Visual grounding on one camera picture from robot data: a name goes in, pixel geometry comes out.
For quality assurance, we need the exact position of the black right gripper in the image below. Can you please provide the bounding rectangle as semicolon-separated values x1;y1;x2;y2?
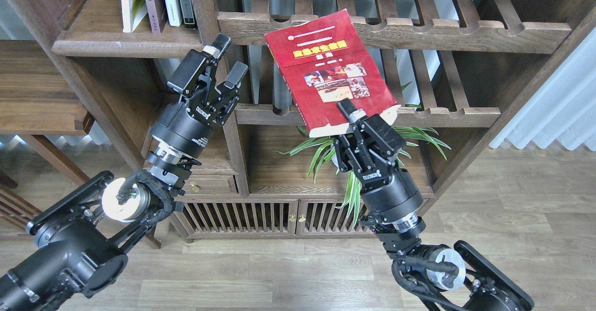
333;99;419;230

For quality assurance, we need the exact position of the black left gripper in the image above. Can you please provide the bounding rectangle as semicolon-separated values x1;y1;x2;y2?
151;34;249;162

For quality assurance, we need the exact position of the red book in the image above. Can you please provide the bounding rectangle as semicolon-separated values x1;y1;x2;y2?
264;9;400;138

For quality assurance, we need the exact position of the yellow green book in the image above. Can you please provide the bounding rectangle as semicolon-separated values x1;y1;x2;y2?
121;0;148;33

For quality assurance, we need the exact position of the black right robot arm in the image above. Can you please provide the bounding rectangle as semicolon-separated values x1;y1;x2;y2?
334;99;534;311

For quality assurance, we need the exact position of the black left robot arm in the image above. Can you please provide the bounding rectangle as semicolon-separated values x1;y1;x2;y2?
1;34;248;311

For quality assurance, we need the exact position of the green spider plant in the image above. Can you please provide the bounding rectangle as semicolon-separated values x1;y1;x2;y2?
275;81;452;228

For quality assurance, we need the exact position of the dark grey upright book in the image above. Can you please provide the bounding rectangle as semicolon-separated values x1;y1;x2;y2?
179;0;196;30

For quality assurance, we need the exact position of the white upright book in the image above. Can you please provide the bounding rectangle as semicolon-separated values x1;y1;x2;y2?
165;0;183;27

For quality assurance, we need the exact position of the dark wooden bookshelf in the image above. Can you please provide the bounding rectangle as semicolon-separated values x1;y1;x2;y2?
7;0;595;241

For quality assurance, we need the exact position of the brass drawer knob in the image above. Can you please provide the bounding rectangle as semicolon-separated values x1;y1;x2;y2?
190;182;201;193

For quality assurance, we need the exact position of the wooden side table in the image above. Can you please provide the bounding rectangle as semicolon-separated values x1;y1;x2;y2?
0;40;161;249

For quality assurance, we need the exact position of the white curtain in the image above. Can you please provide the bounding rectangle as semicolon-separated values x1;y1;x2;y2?
489;30;596;151

